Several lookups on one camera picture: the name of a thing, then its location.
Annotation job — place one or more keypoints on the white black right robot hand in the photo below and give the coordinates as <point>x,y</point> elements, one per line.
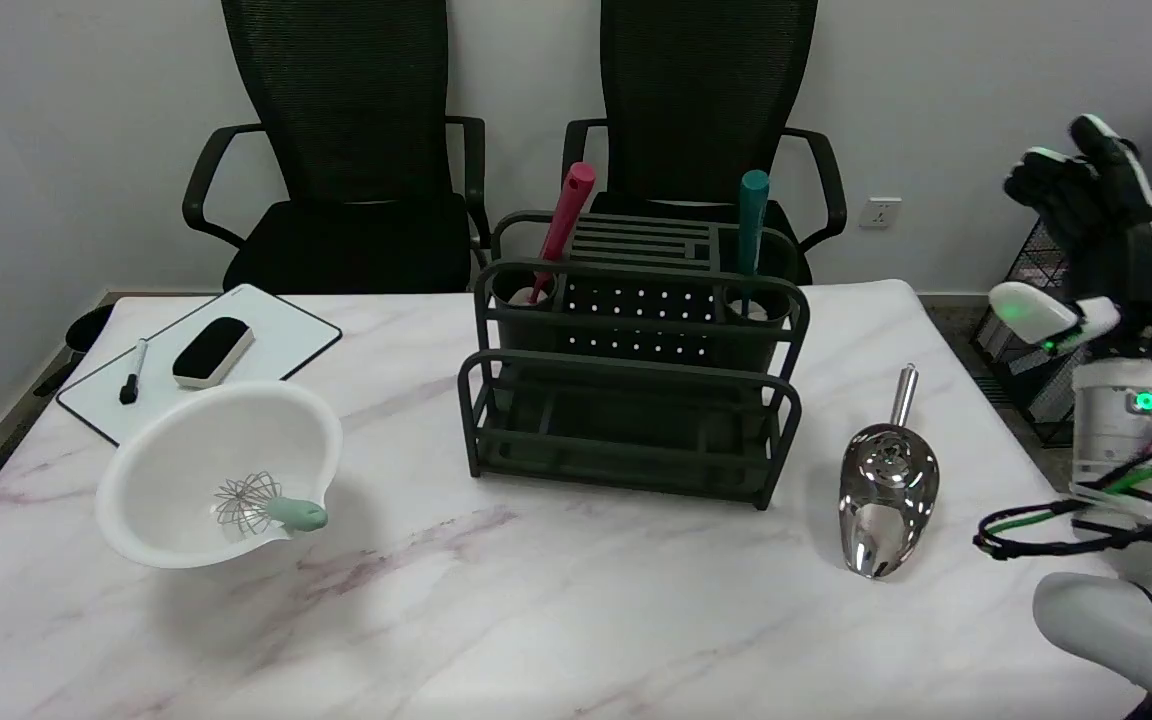
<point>1121,250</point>

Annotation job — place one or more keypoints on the teal sponge bottle brush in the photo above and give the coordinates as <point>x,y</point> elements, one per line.
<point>753,225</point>

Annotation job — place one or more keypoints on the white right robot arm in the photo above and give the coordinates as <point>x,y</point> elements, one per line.
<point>1116,440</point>

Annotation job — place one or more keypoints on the red sponge bottle brush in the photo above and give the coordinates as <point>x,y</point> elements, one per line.
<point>564,225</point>

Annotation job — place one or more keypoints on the shiny metal scoop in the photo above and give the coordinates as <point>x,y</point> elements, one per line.
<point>886,490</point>

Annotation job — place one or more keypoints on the black mesh office chair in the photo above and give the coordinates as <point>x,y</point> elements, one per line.
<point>346,150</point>
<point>696,110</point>

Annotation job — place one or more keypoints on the dark green dish rack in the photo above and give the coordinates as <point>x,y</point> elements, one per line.
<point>636,400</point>

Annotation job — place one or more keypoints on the small whiteboard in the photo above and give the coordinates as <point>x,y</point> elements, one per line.
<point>281,335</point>

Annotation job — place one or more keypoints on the black whiteboard eraser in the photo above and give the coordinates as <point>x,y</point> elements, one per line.
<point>213,350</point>

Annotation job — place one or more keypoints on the white plastic bowl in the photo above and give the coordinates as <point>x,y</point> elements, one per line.
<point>186,470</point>

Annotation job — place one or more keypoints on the black marker pen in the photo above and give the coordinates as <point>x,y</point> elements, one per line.
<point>133,372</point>

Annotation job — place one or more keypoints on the black chair base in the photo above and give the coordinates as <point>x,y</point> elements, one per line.
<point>88,328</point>

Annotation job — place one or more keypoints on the white wall socket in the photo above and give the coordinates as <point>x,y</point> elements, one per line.
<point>880,212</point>

